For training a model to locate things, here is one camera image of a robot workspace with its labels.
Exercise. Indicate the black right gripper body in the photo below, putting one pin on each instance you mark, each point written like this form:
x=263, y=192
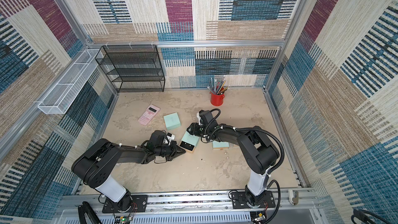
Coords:
x=194, y=129

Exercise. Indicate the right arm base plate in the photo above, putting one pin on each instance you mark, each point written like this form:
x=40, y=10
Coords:
x=243, y=200

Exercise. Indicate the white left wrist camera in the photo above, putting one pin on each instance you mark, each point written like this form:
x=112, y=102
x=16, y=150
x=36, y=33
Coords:
x=168, y=138

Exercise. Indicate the white mesh wall basket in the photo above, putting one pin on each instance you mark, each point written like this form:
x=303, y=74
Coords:
x=59, y=99

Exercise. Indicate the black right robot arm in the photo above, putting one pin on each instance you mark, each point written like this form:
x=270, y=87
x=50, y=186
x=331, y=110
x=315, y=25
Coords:
x=262, y=151

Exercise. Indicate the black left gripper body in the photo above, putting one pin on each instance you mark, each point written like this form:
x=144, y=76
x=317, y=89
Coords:
x=167, y=151

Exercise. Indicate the pencils bundle in cup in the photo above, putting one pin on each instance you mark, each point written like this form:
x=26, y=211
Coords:
x=217, y=86

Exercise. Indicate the red pencil cup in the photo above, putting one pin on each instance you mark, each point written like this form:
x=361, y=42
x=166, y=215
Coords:
x=216, y=99

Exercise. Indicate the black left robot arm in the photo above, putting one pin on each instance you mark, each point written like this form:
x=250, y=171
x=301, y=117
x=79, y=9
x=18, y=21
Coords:
x=94, y=166

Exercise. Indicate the pink calculator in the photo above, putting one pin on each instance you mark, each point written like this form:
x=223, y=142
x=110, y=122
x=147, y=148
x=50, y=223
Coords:
x=149, y=114

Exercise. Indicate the black wire shelf rack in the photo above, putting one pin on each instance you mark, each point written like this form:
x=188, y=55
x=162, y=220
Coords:
x=132, y=68

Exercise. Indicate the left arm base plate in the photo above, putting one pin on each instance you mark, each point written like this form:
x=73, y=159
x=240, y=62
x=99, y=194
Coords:
x=128, y=204

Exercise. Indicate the mint jewelry box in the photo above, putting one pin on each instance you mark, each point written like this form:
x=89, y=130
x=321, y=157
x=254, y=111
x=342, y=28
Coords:
x=220, y=145
x=172, y=121
x=189, y=142

